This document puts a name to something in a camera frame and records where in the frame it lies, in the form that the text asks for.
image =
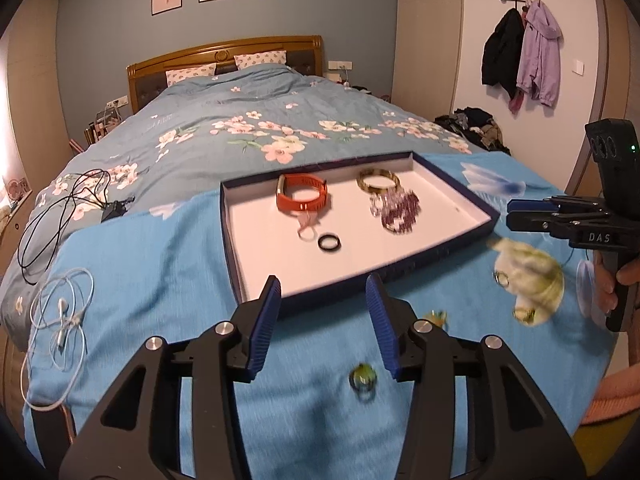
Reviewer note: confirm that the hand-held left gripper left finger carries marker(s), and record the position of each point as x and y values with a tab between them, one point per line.
262	325

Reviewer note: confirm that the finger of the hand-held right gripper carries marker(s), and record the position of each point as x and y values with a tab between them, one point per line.
530	222
527	206

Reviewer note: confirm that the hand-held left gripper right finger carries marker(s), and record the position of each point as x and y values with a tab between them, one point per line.
382	330

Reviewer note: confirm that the dark blue shallow box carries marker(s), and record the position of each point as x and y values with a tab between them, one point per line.
270	240

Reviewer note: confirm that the pink stone pendant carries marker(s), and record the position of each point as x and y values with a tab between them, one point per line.
307	222

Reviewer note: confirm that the orange smart band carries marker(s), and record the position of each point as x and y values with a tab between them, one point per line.
320	200

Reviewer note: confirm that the person's right hand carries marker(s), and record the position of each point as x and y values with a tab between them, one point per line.
606	285

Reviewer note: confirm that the pile of dark clothes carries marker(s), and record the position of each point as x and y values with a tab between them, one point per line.
475	127

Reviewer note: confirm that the pink hanging garment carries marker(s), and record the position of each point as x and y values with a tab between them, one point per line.
516	102

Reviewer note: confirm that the bright blue flower blanket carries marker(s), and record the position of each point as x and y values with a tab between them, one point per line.
165	280

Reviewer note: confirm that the purple jacket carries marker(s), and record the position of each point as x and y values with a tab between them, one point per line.
540	55

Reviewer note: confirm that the black jacket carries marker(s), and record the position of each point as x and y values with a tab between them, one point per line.
500	55

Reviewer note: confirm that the black charger adapter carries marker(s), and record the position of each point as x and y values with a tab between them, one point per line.
116	211

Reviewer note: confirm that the person's pink clothing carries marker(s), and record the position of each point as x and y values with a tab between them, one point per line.
615	397

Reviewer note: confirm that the blue floral duvet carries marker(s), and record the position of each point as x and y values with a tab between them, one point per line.
210	110

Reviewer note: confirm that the cluttered bedside table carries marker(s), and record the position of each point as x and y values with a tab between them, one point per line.
102	125

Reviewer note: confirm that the white patterned pillow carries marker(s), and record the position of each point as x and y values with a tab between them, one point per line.
260	59
190	75

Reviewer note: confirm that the wooden bed headboard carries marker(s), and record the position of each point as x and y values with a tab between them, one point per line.
225	47

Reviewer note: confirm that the small pink desk fan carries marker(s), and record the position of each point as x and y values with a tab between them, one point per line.
16	189

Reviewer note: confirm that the white light switch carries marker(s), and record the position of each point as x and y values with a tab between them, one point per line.
579	66

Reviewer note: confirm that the white wall socket strip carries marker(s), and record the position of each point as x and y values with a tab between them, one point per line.
340	65

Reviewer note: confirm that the white wall socket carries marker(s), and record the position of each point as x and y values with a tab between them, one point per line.
117	101

